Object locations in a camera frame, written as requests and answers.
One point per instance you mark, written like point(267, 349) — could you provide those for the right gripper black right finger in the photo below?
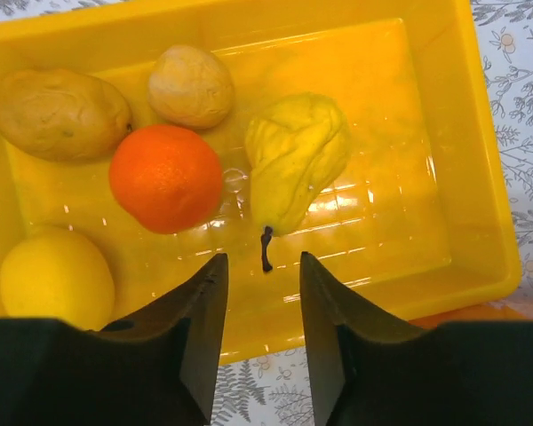
point(368, 367)

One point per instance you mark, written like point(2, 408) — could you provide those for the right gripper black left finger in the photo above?
point(156, 366)

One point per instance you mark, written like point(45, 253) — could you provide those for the smooth fake yellow lemon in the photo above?
point(57, 273)

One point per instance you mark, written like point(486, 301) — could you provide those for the fake orange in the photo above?
point(167, 177)

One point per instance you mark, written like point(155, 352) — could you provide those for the fake yellow pear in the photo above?
point(296, 147)

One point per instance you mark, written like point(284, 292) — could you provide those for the fake yellow mango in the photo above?
point(60, 115)

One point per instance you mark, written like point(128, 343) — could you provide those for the wrinkled fake yellow lemon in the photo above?
point(190, 87)

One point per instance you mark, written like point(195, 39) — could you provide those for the orange plastic tub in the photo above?
point(478, 312)

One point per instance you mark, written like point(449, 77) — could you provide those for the yellow plastic tray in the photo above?
point(418, 222)

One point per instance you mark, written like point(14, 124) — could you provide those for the floral pattern table mat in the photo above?
point(273, 388)

